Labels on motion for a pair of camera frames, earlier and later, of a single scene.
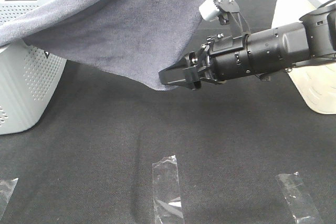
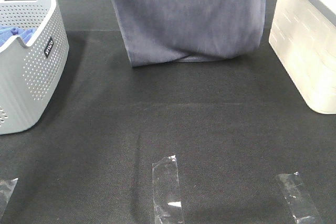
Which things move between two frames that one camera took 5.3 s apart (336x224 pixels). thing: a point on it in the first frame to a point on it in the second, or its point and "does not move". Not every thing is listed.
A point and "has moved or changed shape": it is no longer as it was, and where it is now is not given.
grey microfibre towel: (134, 24) has moved or changed shape
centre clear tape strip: (167, 203) does not move
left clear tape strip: (7, 187) does not move
